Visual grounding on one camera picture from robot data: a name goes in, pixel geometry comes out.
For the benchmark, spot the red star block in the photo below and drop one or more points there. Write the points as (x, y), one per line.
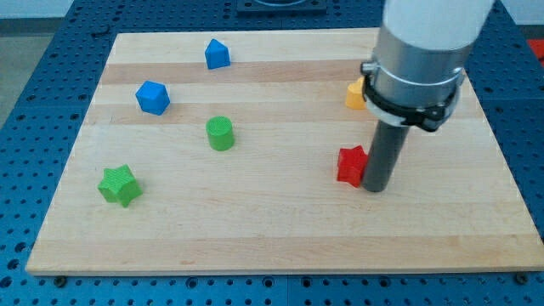
(351, 165)

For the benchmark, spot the blue pentagon block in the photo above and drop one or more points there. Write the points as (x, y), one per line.
(217, 55)

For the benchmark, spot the green star block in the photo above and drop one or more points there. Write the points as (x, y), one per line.
(119, 185)

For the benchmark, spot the green cylinder block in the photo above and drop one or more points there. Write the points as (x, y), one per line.
(220, 133)

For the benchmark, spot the yellow heart block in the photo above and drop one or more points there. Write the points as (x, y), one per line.
(354, 97)

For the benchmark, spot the light wooden board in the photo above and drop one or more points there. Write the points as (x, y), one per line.
(271, 204)

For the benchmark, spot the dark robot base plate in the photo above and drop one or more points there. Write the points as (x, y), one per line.
(249, 7)

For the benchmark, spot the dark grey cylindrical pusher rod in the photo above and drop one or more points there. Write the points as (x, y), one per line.
(385, 149)

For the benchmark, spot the blue cube block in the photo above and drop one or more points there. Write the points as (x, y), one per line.
(153, 98)

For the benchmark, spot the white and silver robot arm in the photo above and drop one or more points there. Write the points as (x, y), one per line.
(416, 69)

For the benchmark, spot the red object at right edge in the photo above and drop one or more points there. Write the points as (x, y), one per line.
(537, 47)

